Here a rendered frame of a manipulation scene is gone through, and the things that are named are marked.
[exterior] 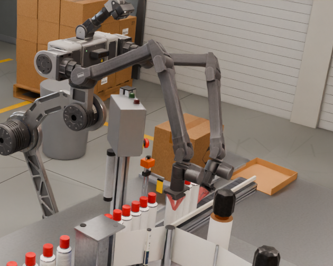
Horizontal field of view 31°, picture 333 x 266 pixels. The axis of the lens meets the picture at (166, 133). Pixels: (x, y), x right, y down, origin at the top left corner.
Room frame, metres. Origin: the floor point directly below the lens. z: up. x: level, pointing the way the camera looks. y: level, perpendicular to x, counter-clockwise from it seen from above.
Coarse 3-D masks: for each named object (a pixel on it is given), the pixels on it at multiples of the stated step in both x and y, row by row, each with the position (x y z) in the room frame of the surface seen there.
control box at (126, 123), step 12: (120, 96) 2.17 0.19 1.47; (120, 108) 2.03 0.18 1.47; (132, 108) 2.05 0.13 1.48; (144, 108) 2.08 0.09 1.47; (108, 120) 2.18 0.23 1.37; (120, 120) 2.02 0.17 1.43; (132, 120) 2.04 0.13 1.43; (144, 120) 2.06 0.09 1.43; (108, 132) 2.16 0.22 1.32; (120, 132) 2.02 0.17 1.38; (132, 132) 2.04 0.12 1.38; (120, 144) 2.03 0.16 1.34; (132, 144) 2.04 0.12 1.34; (120, 156) 2.03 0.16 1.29; (132, 156) 2.04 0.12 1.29
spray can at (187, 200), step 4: (184, 184) 2.35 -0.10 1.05; (188, 184) 2.34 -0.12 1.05; (188, 192) 2.33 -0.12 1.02; (188, 196) 2.34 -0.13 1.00; (184, 200) 2.33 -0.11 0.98; (188, 200) 2.34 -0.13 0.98; (184, 204) 2.33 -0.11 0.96; (188, 204) 2.34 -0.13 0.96; (184, 208) 2.33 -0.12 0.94; (188, 208) 2.34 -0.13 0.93; (184, 212) 2.33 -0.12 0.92; (188, 212) 2.35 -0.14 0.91
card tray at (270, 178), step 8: (256, 160) 3.17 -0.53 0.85; (264, 160) 3.14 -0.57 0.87; (240, 168) 3.02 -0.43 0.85; (248, 168) 3.08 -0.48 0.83; (256, 168) 3.09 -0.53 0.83; (264, 168) 3.10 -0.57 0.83; (272, 168) 3.11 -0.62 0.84; (280, 168) 3.08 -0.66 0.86; (232, 176) 2.95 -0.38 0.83; (240, 176) 2.96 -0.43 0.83; (248, 176) 2.97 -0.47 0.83; (256, 176) 2.99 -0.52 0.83; (264, 176) 3.00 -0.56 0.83; (272, 176) 3.01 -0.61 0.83; (280, 176) 3.02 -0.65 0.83; (288, 176) 3.03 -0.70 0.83; (296, 176) 3.01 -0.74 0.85; (264, 184) 2.90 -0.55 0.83; (272, 184) 2.91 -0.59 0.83; (280, 184) 2.85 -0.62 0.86; (264, 192) 2.80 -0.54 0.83; (272, 192) 2.79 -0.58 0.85
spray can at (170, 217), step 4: (168, 200) 2.25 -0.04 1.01; (168, 204) 2.25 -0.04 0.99; (168, 208) 2.25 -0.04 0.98; (168, 212) 2.25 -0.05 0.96; (172, 212) 2.24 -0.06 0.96; (176, 212) 2.26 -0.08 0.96; (164, 216) 2.26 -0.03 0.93; (168, 216) 2.25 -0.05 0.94; (172, 216) 2.25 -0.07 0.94; (176, 216) 2.26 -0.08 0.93; (164, 220) 2.26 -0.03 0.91; (168, 220) 2.25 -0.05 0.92; (172, 220) 2.25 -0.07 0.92; (164, 224) 2.26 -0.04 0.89; (168, 224) 2.24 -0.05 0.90
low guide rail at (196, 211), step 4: (248, 180) 2.75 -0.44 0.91; (252, 180) 2.78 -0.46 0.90; (240, 184) 2.69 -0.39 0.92; (244, 184) 2.71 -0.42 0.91; (232, 188) 2.63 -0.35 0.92; (236, 188) 2.65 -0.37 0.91; (212, 200) 2.49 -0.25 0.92; (208, 204) 2.45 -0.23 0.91; (212, 204) 2.48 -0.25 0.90; (200, 208) 2.39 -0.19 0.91; (204, 208) 2.42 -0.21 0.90; (192, 212) 2.35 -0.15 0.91; (196, 212) 2.37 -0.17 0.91; (184, 216) 2.30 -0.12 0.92; (188, 216) 2.32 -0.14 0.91; (192, 216) 2.34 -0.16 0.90; (180, 220) 2.27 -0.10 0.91; (184, 220) 2.29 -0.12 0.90; (172, 224) 2.22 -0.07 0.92; (176, 224) 2.24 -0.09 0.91
